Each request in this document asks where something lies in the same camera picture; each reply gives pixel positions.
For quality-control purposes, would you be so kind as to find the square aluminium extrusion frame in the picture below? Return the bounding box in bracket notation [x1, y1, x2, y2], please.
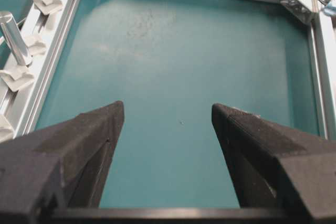
[1, 0, 335, 141]

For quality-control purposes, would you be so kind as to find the blue tape under zip tie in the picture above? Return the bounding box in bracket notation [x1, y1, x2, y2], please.
[322, 0, 336, 17]

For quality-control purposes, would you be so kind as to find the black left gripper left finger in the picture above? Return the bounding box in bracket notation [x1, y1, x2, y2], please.
[1, 101, 124, 223]

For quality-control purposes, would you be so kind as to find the clear acrylic peg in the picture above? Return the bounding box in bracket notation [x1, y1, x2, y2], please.
[1, 11, 32, 66]

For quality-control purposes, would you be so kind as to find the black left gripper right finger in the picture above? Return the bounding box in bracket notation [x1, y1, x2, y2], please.
[212, 103, 335, 223]

